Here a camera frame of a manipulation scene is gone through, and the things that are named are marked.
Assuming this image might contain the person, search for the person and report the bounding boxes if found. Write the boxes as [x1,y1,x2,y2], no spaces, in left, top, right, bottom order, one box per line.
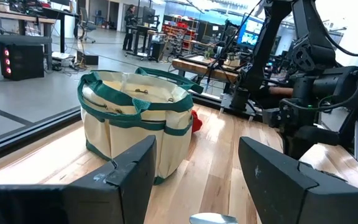
[122,4,137,52]

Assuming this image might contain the wooden workbench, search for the wooden workbench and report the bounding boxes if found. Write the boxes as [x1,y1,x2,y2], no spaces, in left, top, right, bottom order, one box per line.
[0,8,58,72]

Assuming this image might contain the red storage shelf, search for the red storage shelf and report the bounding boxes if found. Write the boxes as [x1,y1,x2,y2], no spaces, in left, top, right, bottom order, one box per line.
[162,19,198,52]

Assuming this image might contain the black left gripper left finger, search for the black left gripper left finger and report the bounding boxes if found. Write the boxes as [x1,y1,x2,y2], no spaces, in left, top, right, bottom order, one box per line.
[63,135,157,224]

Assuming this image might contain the blue lit monitor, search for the blue lit monitor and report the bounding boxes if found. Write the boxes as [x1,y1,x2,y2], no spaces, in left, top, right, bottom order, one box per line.
[236,14,265,50]

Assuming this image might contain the small background potted plants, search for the small background potted plants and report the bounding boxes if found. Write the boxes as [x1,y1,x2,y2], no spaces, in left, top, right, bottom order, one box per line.
[203,47,218,62]

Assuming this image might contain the grey trowel wooden handle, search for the grey trowel wooden handle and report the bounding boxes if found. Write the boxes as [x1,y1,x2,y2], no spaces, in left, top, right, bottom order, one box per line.
[189,212,239,224]

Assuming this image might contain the wooden background table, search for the wooden background table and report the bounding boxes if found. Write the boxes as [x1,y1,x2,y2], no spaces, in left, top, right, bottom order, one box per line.
[172,55,241,84]

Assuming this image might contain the cream green gardening bag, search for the cream green gardening bag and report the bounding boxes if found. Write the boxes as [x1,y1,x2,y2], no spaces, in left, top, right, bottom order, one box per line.
[77,67,204,186]

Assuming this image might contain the black floor box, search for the black floor box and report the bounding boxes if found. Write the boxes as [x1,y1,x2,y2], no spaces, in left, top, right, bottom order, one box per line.
[75,50,99,66]

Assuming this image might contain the red gardening glove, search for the red gardening glove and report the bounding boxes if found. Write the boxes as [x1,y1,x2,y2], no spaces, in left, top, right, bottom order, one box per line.
[191,110,203,134]

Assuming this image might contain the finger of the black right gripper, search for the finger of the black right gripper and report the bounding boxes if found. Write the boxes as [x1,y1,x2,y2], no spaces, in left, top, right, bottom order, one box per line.
[278,99,304,160]
[301,124,341,147]

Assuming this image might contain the black computer tower red lights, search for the black computer tower red lights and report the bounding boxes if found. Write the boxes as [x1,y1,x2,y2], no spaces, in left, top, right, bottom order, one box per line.
[0,42,45,82]

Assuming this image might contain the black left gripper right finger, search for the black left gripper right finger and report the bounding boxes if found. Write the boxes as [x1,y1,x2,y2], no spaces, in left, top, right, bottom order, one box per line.
[238,136,358,224]

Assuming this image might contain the grey office chair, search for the grey office chair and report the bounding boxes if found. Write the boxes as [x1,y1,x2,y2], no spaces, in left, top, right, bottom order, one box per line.
[78,6,98,44]

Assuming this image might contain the black standing desk with monitor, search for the black standing desk with monitor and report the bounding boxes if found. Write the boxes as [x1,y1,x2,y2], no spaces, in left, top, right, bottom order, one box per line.
[124,6,162,62]

